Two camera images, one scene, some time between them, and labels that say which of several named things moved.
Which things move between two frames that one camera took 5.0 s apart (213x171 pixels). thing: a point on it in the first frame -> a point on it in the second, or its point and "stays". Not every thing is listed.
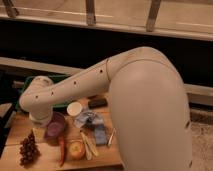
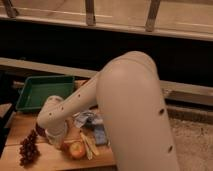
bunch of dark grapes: [29, 150] stays
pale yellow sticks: [89, 147] stays
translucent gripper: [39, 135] -> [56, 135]
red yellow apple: [77, 149] stays
